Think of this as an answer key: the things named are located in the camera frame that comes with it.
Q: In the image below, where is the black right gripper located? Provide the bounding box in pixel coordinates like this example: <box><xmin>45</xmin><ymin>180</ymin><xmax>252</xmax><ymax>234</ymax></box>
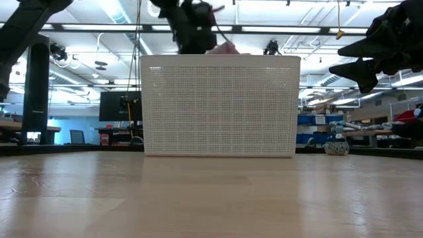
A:
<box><xmin>328</xmin><ymin>0</ymin><xmax>423</xmax><ymax>95</ymax></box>

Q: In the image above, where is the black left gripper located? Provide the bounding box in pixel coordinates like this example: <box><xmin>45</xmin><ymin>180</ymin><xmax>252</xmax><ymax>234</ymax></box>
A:
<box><xmin>149</xmin><ymin>0</ymin><xmax>219</xmax><ymax>56</ymax></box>

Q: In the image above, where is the pink cloth garment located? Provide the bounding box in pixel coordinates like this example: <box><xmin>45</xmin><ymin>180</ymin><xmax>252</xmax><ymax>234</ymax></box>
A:
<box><xmin>205</xmin><ymin>40</ymin><xmax>251</xmax><ymax>56</ymax></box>

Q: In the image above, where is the yellow hanging tag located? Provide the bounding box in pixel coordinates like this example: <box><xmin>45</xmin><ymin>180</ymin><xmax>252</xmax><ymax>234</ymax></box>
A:
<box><xmin>334</xmin><ymin>0</ymin><xmax>346</xmax><ymax>41</ymax></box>

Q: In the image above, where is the white plastic laundry basket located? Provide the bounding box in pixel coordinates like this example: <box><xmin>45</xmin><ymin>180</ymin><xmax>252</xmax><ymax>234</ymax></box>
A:
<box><xmin>139</xmin><ymin>54</ymin><xmax>303</xmax><ymax>159</ymax></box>

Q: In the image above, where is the wooden work table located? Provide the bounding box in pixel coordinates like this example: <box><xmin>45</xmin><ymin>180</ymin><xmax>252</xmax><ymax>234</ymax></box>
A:
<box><xmin>342</xmin><ymin>128</ymin><xmax>396</xmax><ymax>148</ymax></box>

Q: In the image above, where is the red fabric pile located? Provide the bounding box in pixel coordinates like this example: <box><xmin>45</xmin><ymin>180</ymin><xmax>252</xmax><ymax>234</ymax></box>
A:
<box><xmin>392</xmin><ymin>108</ymin><xmax>423</xmax><ymax>124</ymax></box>

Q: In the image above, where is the blue storage bin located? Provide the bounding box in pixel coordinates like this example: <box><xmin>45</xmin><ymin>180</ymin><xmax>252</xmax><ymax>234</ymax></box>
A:
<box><xmin>297</xmin><ymin>114</ymin><xmax>345</xmax><ymax>126</ymax></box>
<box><xmin>295</xmin><ymin>132</ymin><xmax>335</xmax><ymax>145</ymax></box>

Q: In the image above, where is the grey office chair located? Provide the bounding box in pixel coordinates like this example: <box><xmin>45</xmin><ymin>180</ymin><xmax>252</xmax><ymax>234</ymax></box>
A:
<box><xmin>69</xmin><ymin>129</ymin><xmax>86</xmax><ymax>145</ymax></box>

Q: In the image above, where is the tall black column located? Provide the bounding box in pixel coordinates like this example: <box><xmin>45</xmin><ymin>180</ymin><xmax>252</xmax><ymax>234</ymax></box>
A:
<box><xmin>20</xmin><ymin>34</ymin><xmax>51</xmax><ymax>145</ymax></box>

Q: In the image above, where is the long wooden desk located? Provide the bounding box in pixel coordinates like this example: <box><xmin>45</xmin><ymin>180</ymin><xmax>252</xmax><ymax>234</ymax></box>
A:
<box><xmin>0</xmin><ymin>119</ymin><xmax>63</xmax><ymax>145</ymax></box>

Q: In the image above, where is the black ceiling-mounted camera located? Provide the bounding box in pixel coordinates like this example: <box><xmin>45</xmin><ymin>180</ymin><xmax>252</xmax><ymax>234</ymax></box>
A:
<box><xmin>262</xmin><ymin>39</ymin><xmax>282</xmax><ymax>56</ymax></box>

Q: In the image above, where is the black wall television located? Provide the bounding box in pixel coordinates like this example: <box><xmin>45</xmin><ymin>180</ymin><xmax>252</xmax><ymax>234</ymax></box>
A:
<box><xmin>98</xmin><ymin>90</ymin><xmax>143</xmax><ymax>122</ymax></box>

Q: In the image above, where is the black metal table frame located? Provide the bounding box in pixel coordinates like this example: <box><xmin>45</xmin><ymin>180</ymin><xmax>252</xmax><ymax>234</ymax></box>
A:
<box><xmin>0</xmin><ymin>142</ymin><xmax>423</xmax><ymax>160</ymax></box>

